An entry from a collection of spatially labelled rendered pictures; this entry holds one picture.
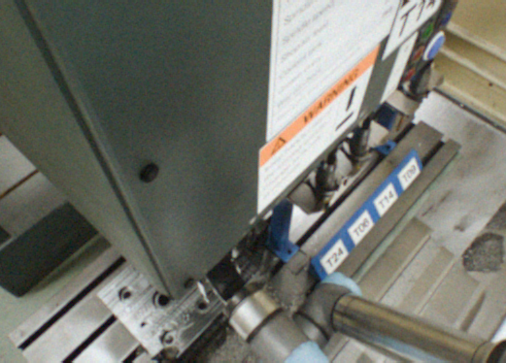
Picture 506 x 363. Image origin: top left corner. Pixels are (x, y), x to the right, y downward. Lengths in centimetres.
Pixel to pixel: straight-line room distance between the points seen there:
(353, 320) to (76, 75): 65
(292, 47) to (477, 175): 133
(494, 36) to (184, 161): 127
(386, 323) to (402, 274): 69
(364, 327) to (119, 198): 55
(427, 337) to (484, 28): 98
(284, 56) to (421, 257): 122
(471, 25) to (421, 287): 75
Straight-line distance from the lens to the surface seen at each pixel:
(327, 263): 115
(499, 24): 145
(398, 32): 46
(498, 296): 157
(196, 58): 23
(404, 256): 143
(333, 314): 80
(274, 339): 70
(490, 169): 159
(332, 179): 89
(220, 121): 27
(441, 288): 146
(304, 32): 30
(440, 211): 155
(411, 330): 71
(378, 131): 102
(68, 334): 120
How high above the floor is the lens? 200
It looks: 59 degrees down
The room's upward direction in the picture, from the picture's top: straight up
